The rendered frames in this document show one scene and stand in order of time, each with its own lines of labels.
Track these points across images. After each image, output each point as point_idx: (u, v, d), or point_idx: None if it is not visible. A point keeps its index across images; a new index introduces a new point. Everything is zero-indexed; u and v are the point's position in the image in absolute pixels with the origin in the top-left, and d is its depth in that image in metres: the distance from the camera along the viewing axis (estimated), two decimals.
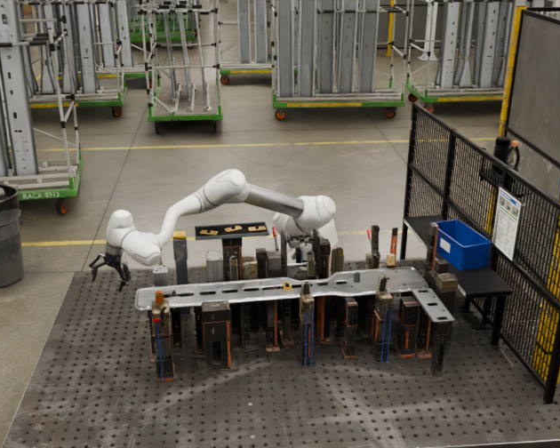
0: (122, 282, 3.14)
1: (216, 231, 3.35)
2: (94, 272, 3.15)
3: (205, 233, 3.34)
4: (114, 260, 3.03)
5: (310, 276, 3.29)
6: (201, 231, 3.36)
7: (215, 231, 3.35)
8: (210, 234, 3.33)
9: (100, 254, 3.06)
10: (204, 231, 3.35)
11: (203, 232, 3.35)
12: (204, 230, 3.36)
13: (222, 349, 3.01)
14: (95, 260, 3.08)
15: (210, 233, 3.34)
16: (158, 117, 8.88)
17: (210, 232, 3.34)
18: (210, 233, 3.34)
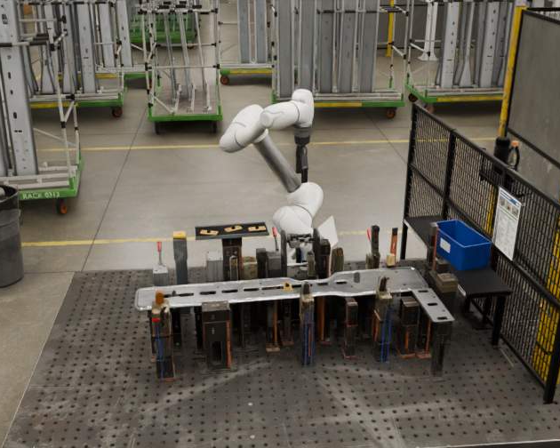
0: (298, 164, 3.27)
1: (216, 231, 3.35)
2: (302, 175, 3.15)
3: (205, 233, 3.34)
4: None
5: (310, 276, 3.29)
6: (201, 231, 3.36)
7: (215, 231, 3.36)
8: (210, 234, 3.33)
9: (306, 148, 3.11)
10: (204, 231, 3.36)
11: (203, 232, 3.35)
12: (204, 230, 3.36)
13: (222, 349, 3.01)
14: (307, 157, 3.12)
15: (210, 233, 3.34)
16: (158, 117, 8.88)
17: (210, 232, 3.34)
18: (210, 233, 3.34)
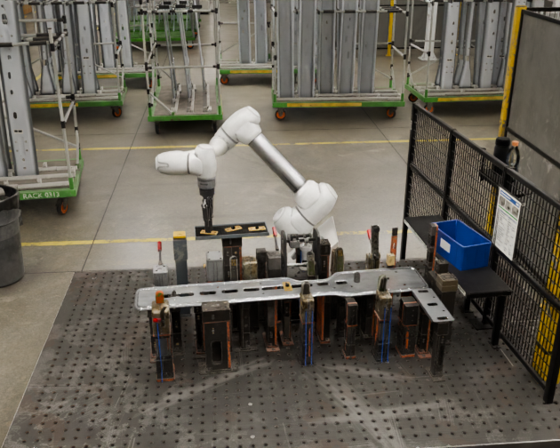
0: None
1: (216, 231, 3.35)
2: (205, 225, 3.32)
3: (205, 233, 3.34)
4: (214, 191, 3.27)
5: (310, 276, 3.29)
6: (201, 231, 3.36)
7: (215, 231, 3.36)
8: (210, 234, 3.33)
9: (205, 204, 3.22)
10: (204, 231, 3.36)
11: (203, 232, 3.35)
12: (204, 230, 3.37)
13: (222, 349, 3.01)
14: (207, 211, 3.25)
15: (210, 233, 3.34)
16: (158, 117, 8.88)
17: (210, 232, 3.34)
18: (210, 233, 3.34)
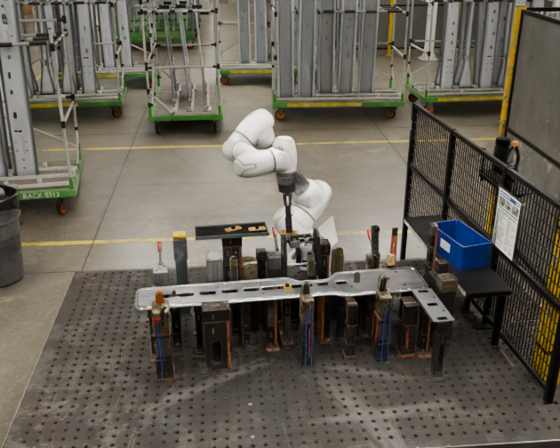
0: None
1: (296, 230, 3.10)
2: (286, 225, 3.06)
3: (286, 233, 3.08)
4: None
5: (310, 276, 3.29)
6: (280, 232, 3.09)
7: (295, 230, 3.10)
8: (292, 234, 3.08)
9: (289, 201, 2.97)
10: (284, 232, 3.10)
11: (283, 233, 3.08)
12: (284, 231, 3.10)
13: (222, 349, 3.01)
14: (291, 208, 3.00)
15: (292, 233, 3.08)
16: (158, 117, 8.88)
17: (291, 232, 3.09)
18: (291, 233, 3.08)
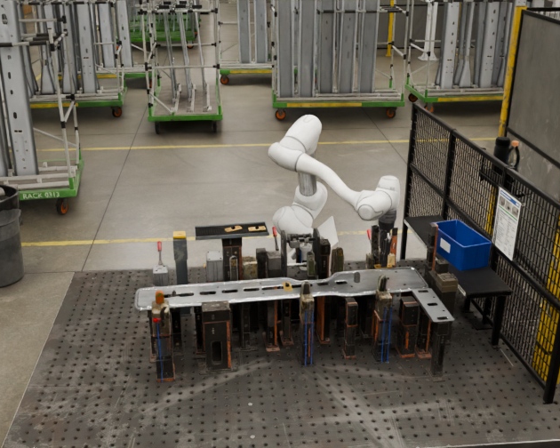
0: None
1: (388, 264, 3.23)
2: (382, 260, 3.18)
3: (381, 268, 3.20)
4: None
5: (310, 276, 3.29)
6: (375, 266, 3.21)
7: (388, 264, 3.23)
8: (387, 268, 3.20)
9: (391, 238, 3.09)
10: (378, 266, 3.21)
11: (378, 267, 3.20)
12: (377, 265, 3.22)
13: (222, 349, 3.01)
14: (390, 244, 3.12)
15: (386, 267, 3.20)
16: (158, 117, 8.88)
17: (385, 266, 3.21)
18: (386, 267, 3.20)
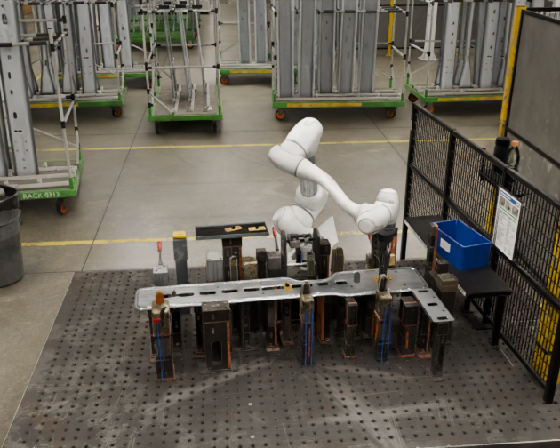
0: None
1: (388, 276, 3.25)
2: (381, 271, 3.20)
3: None
4: None
5: (310, 276, 3.29)
6: (374, 278, 3.23)
7: (388, 276, 3.25)
8: None
9: (389, 250, 3.11)
10: (378, 277, 3.24)
11: (377, 279, 3.23)
12: (376, 276, 3.25)
13: (222, 349, 3.01)
14: (389, 257, 3.14)
15: None
16: (158, 117, 8.88)
17: None
18: None
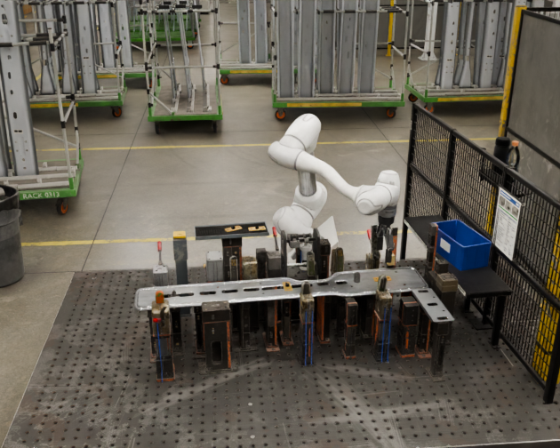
0: (379, 241, 3.23)
1: (388, 276, 3.26)
2: (387, 255, 3.11)
3: None
4: None
5: (310, 276, 3.29)
6: (374, 279, 3.23)
7: (388, 276, 3.26)
8: None
9: (391, 228, 3.07)
10: (378, 278, 3.24)
11: (377, 279, 3.23)
12: (376, 277, 3.25)
13: (222, 349, 3.01)
14: (392, 238, 3.07)
15: None
16: (158, 117, 8.88)
17: None
18: None
